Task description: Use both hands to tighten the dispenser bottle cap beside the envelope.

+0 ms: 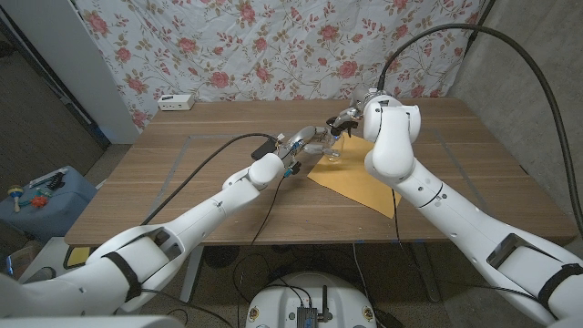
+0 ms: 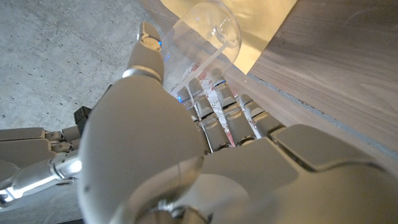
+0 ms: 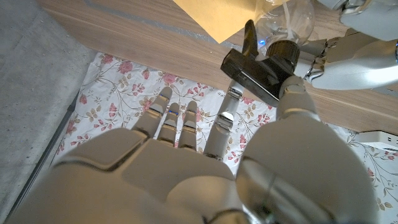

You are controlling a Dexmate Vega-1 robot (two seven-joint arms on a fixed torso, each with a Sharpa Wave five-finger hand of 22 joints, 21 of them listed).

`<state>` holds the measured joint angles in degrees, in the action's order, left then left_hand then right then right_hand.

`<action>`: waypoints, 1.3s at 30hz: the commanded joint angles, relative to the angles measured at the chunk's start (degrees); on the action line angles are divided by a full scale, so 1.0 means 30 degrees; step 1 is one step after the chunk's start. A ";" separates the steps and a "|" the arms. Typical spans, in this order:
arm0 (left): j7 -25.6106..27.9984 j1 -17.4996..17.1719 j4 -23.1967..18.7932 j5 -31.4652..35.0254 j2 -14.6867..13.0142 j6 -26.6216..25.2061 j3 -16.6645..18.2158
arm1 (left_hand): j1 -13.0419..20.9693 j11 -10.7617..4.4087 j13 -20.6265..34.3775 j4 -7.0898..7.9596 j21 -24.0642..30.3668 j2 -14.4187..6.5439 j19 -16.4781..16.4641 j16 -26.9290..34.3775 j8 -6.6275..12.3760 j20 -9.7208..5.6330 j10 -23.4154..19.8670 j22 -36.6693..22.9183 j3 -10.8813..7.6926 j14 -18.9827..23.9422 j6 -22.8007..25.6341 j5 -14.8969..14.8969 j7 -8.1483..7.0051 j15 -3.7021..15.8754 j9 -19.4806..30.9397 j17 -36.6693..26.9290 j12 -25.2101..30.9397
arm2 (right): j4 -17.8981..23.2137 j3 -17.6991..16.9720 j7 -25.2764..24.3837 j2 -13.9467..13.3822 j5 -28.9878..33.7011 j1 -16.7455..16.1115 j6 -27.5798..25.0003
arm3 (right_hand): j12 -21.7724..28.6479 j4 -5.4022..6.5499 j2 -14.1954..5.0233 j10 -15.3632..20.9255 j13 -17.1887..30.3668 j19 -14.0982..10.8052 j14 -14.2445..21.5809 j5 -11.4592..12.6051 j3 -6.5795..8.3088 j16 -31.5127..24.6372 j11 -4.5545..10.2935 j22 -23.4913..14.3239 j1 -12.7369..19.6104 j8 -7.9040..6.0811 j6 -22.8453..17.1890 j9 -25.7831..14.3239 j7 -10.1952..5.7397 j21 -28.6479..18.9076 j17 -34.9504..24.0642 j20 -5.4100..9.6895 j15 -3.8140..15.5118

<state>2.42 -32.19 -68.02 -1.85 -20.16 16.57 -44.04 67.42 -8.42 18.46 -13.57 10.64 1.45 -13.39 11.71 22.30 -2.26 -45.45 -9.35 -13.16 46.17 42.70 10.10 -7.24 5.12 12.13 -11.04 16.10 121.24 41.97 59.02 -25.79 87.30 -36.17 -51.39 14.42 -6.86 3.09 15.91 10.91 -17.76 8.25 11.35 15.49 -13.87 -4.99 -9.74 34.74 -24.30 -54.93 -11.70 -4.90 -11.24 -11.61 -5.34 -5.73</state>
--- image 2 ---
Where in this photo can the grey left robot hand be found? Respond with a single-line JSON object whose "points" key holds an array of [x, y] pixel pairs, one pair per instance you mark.
{"points": [[140, 140]]}

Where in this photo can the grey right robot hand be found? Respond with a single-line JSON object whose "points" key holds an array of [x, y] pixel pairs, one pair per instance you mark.
{"points": [[25, 152]]}

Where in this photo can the clear plastic dispenser bottle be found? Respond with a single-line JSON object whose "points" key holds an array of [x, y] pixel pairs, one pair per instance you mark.
{"points": [[208, 34]]}

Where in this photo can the yellow paper envelope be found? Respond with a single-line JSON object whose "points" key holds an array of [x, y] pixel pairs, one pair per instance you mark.
{"points": [[267, 21]]}

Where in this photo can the floral rose backdrop cloth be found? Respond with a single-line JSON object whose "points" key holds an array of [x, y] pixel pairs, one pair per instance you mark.
{"points": [[215, 99]]}

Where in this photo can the grey tape outline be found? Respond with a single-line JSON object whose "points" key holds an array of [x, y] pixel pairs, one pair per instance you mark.
{"points": [[311, 109]]}

